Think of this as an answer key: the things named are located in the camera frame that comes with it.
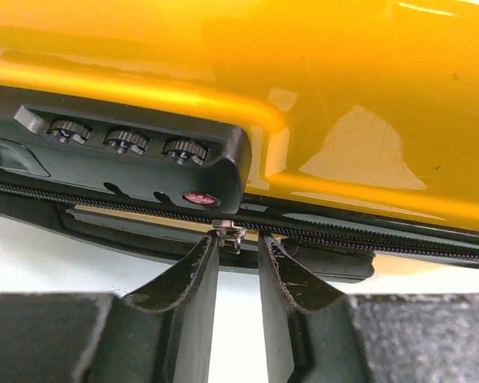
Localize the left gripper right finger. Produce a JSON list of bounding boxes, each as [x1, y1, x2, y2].
[[258, 233, 343, 382]]

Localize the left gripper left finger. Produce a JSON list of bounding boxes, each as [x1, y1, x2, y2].
[[123, 234, 220, 382]]

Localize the silver zipper pull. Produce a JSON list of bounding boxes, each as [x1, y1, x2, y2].
[[212, 219, 247, 255]]

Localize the yellow Pikachu hard-shell suitcase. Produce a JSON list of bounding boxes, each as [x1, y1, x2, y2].
[[0, 1, 479, 280]]

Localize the black combination lock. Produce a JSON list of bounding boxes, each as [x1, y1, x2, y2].
[[0, 105, 251, 213]]

